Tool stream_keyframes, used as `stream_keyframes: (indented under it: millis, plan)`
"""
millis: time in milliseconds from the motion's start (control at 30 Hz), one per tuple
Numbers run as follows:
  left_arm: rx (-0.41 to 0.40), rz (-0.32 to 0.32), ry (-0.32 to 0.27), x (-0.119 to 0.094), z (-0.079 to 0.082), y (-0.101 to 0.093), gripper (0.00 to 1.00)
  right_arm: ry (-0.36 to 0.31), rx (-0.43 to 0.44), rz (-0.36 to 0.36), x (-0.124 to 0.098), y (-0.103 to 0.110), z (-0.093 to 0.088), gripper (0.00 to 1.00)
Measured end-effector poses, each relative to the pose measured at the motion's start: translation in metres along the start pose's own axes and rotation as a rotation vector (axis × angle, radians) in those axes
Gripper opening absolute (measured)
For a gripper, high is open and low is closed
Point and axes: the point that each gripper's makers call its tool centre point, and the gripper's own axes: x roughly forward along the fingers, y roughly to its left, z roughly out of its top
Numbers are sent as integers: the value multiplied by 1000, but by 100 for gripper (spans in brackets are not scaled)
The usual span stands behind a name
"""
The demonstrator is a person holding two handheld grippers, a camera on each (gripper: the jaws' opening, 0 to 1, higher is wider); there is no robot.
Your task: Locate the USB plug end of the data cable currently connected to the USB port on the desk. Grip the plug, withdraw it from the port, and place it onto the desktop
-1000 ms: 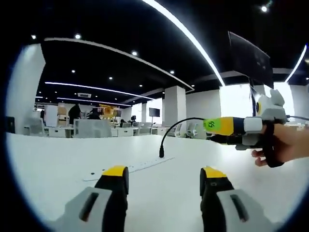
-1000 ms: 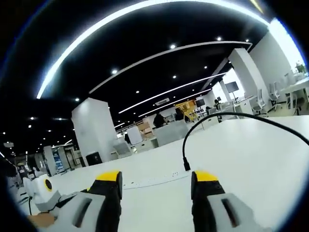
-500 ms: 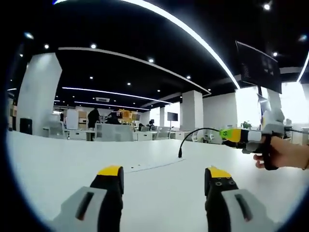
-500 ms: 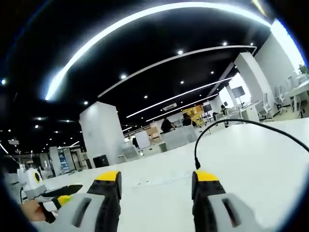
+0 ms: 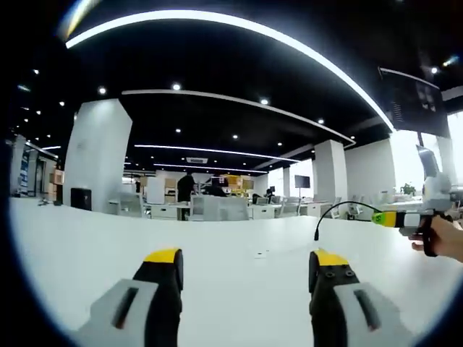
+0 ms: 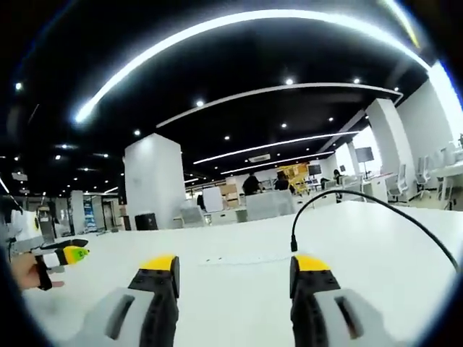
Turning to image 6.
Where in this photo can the white office chair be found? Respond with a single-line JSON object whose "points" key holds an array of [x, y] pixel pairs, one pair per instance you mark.
{"points": [[423, 175], [396, 180]]}

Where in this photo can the tall white pillar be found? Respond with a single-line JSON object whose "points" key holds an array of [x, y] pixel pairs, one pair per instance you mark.
{"points": [[390, 144]]}

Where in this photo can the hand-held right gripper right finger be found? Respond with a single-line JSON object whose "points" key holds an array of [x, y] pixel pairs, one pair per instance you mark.
{"points": [[309, 285]]}

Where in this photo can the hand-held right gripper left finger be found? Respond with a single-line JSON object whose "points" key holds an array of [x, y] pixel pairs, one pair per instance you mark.
{"points": [[159, 285]]}

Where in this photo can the long curved ceiling light strip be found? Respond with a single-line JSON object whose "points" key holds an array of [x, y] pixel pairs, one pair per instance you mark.
{"points": [[217, 25]]}

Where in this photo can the yellow lift cart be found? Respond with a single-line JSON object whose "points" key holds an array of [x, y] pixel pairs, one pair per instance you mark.
{"points": [[294, 177]]}

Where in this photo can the stacked cardboard boxes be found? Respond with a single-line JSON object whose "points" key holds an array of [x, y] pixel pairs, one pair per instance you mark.
{"points": [[229, 195]]}

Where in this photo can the wide white square pillar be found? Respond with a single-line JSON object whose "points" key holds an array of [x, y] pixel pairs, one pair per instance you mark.
{"points": [[153, 180]]}

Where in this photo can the wall screen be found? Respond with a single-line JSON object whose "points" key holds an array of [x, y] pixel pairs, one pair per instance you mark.
{"points": [[314, 169]]}

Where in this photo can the person's left hand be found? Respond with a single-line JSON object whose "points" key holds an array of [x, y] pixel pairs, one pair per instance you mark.
{"points": [[25, 273]]}

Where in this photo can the monitor on stand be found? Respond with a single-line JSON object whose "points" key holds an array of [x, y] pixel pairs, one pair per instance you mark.
{"points": [[363, 153]]}

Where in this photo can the white board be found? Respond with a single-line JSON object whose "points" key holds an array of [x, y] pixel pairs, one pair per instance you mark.
{"points": [[211, 199]]}

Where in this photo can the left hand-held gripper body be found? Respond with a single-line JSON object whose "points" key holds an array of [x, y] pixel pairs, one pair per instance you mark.
{"points": [[23, 226]]}

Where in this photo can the white desk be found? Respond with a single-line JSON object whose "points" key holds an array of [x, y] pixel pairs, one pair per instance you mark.
{"points": [[231, 289]]}

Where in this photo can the grey desk partition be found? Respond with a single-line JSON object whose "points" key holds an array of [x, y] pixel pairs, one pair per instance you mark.
{"points": [[269, 205]]}

